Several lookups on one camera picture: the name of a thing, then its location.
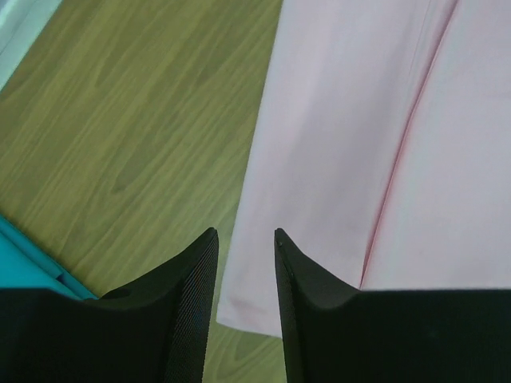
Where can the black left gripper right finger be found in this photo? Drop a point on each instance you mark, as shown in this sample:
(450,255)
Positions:
(333,332)

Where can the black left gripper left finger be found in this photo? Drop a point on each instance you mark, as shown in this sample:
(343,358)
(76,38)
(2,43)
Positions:
(152,329)

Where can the pink t-shirt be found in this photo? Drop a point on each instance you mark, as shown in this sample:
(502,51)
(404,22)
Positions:
(382,147)

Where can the folded teal t-shirt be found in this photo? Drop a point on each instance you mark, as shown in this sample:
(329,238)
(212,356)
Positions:
(25,265)

